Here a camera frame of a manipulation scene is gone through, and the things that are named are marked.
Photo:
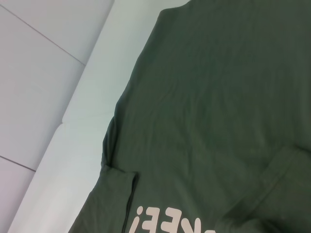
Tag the dark green FREE t-shirt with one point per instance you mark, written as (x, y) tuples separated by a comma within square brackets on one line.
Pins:
[(206, 97)]

